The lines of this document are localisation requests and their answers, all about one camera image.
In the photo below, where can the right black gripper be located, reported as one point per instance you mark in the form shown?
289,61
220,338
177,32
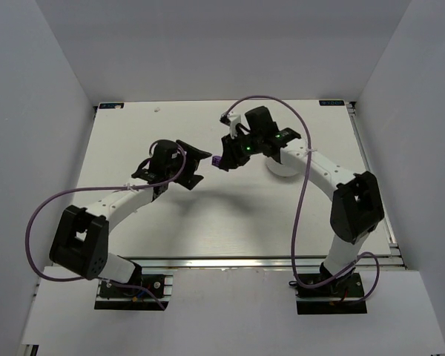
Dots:
229,151

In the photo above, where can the white divided round container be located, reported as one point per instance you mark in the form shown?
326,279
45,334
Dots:
280,170

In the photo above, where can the blue label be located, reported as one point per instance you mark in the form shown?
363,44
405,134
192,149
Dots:
331,102
111,105

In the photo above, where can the blue label right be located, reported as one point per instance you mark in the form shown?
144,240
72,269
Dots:
331,102

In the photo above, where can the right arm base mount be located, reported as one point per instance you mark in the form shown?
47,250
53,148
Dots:
344,298

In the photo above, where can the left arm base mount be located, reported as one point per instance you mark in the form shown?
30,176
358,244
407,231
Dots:
113,298

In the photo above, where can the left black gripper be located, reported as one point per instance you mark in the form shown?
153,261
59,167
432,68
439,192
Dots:
189,164

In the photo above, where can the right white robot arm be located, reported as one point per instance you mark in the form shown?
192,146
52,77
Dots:
356,208

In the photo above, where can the blue label left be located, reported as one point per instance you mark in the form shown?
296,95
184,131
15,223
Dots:
111,105

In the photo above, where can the purple lego brick studs up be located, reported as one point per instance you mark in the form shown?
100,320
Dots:
216,160

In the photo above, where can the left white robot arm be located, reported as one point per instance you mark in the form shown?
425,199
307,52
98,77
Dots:
81,241

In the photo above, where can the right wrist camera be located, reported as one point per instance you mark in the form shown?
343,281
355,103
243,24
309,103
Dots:
232,120

